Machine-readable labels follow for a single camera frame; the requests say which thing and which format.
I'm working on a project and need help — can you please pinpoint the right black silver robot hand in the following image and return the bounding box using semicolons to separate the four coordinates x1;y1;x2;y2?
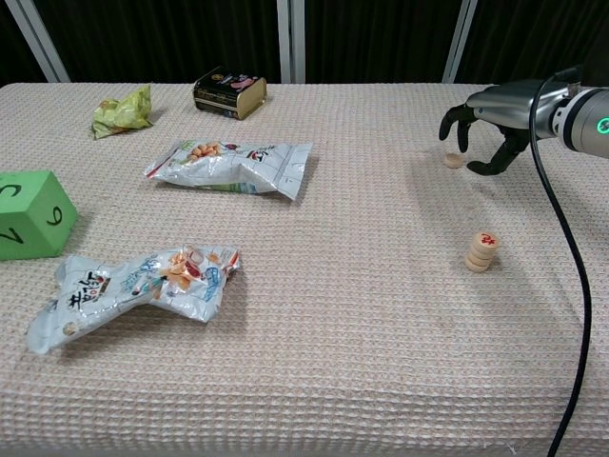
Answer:
438;78;570;175

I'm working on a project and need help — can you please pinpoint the wooden chess piece red character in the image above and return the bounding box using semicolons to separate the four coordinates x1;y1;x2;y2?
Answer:
473;230;501;252

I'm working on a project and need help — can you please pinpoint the beige woven tablecloth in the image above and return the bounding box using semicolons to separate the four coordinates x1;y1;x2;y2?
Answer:
0;83;609;457

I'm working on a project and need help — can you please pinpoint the black gold tin can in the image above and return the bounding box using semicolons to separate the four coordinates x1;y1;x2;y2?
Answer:
192;66;268;121

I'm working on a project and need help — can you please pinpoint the white snack bag peanut picture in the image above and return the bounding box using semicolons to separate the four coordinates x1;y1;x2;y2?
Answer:
145;137;314;201

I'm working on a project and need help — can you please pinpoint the crumpled yellow-green wrapper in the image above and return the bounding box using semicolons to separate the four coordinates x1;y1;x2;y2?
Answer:
90;84;154;141

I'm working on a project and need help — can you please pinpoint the crumpled white snack bag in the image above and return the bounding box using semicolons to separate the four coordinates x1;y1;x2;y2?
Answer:
25;243;243;355

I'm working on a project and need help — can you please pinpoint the green foam number cube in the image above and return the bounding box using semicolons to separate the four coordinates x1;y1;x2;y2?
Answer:
0;169;79;262

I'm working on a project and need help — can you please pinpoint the white frame post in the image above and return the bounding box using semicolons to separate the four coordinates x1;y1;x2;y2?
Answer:
441;0;479;84
3;0;72;84
276;0;306;84

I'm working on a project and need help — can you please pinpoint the black right hand cable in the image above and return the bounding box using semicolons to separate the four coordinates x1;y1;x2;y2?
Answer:
528;69;594;457

